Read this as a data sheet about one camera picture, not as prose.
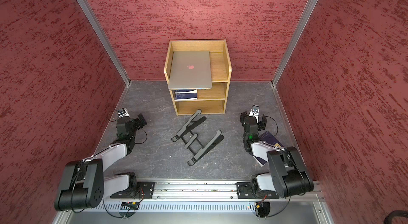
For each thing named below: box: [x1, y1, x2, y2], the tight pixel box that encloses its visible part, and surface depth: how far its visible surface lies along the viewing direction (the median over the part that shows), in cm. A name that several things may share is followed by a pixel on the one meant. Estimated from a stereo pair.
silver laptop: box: [168, 50, 212, 90], surface depth 85 cm
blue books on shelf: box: [174, 89, 198, 101], surface depth 91 cm
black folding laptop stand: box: [171, 108, 225, 167], surface depth 89 cm
